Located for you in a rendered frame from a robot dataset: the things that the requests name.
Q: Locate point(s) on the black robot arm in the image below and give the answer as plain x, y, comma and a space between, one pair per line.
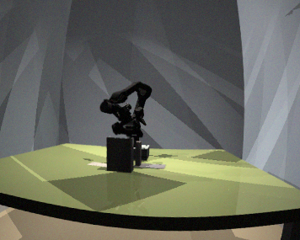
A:
110, 106

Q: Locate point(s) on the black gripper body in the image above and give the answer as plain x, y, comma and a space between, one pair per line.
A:
126, 119

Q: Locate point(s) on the beige cardboard box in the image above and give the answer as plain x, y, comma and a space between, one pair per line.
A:
138, 152

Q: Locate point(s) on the grey open-top bin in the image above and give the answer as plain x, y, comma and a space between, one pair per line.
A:
119, 156

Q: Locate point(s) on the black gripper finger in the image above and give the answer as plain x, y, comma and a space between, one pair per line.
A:
122, 130
140, 117

